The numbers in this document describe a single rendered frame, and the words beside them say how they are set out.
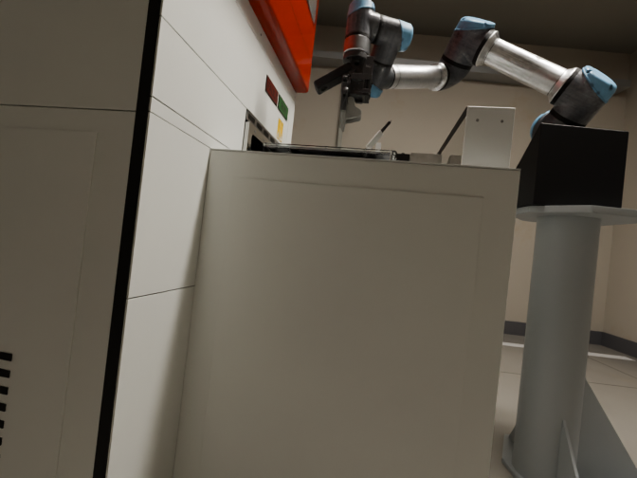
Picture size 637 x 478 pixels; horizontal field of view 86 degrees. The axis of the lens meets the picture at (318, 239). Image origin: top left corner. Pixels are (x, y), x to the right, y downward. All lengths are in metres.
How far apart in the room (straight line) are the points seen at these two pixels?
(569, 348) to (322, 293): 0.79
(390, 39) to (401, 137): 2.33
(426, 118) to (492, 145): 2.75
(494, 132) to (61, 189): 0.81
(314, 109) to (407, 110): 0.88
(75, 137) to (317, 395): 0.63
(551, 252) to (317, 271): 0.76
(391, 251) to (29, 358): 0.65
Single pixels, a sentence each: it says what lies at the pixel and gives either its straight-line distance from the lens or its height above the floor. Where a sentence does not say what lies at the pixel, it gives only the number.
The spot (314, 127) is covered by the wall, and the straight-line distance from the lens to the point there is 3.39.
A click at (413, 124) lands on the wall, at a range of 3.49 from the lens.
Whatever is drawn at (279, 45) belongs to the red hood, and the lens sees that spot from 1.19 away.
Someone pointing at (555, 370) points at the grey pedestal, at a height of 0.35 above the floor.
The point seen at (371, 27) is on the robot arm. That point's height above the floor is 1.25.
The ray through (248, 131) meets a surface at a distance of 0.96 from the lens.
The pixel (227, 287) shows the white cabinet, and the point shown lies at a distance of 0.75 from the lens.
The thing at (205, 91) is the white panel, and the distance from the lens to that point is 0.79.
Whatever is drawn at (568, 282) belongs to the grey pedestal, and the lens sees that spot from 1.22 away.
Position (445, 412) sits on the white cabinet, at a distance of 0.76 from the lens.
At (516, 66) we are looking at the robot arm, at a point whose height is 1.29.
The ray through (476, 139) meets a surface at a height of 0.89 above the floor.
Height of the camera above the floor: 0.64
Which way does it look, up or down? 1 degrees up
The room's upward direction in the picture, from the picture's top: 6 degrees clockwise
